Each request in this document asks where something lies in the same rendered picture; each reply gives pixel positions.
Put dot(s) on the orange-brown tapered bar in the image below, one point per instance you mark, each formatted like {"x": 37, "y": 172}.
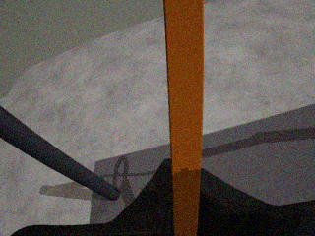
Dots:
{"x": 185, "y": 50}

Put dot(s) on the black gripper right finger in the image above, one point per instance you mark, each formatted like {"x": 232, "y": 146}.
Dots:
{"x": 225, "y": 211}

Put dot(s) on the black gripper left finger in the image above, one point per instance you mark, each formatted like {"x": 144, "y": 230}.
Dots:
{"x": 149, "y": 215}

